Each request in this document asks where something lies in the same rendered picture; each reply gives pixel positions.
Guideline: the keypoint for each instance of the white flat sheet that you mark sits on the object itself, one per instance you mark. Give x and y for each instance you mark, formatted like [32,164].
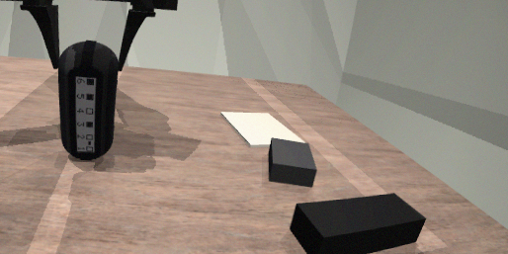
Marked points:
[257,129]

